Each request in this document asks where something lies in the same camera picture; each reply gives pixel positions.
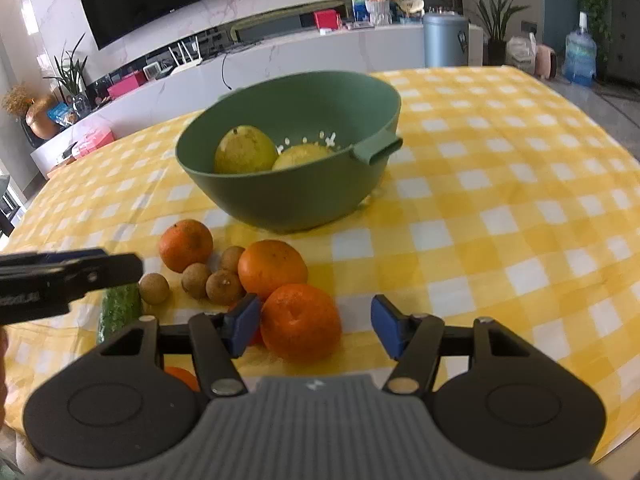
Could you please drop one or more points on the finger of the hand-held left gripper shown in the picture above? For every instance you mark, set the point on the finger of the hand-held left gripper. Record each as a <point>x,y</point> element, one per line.
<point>75,256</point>
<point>110,270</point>

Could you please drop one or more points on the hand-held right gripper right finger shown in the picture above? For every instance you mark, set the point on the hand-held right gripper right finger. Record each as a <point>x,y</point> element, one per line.
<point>387,325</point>

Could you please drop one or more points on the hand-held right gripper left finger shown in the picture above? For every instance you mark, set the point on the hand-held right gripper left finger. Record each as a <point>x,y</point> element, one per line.
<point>242,325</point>

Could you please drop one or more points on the brown longan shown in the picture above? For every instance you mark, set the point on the brown longan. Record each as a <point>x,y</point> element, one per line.
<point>232,258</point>
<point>196,280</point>
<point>154,288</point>
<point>225,288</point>

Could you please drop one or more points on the green cucumber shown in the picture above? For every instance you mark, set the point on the green cucumber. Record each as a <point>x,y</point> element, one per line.
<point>119,310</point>

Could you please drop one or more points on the orange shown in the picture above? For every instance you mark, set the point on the orange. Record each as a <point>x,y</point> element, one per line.
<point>300,322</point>
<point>186,245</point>
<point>272,267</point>
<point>181,377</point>

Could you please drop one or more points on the green colander bowl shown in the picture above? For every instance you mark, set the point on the green colander bowl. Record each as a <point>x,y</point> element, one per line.
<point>280,200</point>

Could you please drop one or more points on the pink plastic container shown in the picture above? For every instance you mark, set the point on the pink plastic container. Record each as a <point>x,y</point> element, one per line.
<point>95,141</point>

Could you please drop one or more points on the copper vase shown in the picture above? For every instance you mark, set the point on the copper vase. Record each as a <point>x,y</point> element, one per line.
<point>42,121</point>

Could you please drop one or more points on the blue snack packet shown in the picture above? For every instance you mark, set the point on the blue snack packet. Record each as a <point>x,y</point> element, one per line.
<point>62,114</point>

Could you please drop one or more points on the yellow checkered tablecloth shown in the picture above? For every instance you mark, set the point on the yellow checkered tablecloth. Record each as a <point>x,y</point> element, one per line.
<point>500,210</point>

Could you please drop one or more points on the dried flower bunch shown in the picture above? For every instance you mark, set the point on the dried flower bunch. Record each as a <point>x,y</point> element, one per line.
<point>16,100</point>

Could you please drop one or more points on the yellow-green pear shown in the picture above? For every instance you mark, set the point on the yellow-green pear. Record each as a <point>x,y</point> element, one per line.
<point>302,156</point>
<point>242,152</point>

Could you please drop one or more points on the magenta box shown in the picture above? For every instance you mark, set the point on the magenta box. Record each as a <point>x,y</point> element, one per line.
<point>126,85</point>

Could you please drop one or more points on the green leafy houseplant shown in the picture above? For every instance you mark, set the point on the green leafy houseplant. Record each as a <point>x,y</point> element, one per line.
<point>70,77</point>

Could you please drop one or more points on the white router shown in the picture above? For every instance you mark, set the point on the white router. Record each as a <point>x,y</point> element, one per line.
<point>185,57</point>

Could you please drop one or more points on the white marble tv counter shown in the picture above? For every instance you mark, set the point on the white marble tv counter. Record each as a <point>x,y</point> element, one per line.
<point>310,55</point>

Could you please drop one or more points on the grey-blue trash can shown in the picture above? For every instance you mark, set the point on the grey-blue trash can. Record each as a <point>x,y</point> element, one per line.
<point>445,40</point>

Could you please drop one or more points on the white plastic bag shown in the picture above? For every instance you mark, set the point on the white plastic bag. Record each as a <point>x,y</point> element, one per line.
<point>521,55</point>

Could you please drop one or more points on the pink stool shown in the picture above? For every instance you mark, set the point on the pink stool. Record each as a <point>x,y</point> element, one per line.
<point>546,62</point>

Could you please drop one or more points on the red box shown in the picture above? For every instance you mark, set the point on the red box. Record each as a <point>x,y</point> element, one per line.
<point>326,20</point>

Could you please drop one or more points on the tall potted plant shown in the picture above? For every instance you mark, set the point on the tall potted plant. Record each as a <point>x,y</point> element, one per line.
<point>495,20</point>

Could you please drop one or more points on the blue water jug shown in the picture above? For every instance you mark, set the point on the blue water jug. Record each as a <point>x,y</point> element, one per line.
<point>581,57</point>

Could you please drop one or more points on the dark cabinet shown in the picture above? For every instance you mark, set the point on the dark cabinet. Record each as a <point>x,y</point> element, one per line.
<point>627,35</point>

